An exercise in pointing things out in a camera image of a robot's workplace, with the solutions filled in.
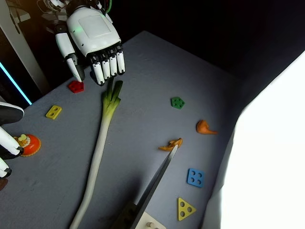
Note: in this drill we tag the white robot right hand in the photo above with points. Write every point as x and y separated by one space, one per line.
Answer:
8 143

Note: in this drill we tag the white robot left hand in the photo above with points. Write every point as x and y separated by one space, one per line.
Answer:
95 35

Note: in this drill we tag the long white green leek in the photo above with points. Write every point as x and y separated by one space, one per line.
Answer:
100 148

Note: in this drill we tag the orange toy cake with waffle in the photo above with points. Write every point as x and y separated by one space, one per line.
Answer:
32 145

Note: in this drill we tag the brown chocolate toy piece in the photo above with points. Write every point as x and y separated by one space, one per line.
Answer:
3 184

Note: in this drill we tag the red pentagon wooden block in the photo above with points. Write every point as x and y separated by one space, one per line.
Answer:
76 87

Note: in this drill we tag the yellow two-hole wooden block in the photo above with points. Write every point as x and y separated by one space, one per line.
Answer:
54 111

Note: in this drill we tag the cyan light strip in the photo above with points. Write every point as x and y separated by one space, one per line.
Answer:
14 82

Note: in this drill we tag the white upright column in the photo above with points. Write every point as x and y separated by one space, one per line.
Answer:
23 47

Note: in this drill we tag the green pentagon wooden block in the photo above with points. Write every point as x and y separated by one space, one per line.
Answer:
177 103

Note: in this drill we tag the toy fried chicken wing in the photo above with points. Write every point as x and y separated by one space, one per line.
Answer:
177 142

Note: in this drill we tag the toy fried chicken drumstick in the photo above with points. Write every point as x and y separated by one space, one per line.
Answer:
202 127

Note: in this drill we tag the wooden peg board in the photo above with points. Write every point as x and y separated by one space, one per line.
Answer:
150 220

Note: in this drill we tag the blue square four-hole block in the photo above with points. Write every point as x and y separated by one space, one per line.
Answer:
196 177

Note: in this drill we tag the yellow triangle three-hole block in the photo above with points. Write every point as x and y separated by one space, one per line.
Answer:
185 209

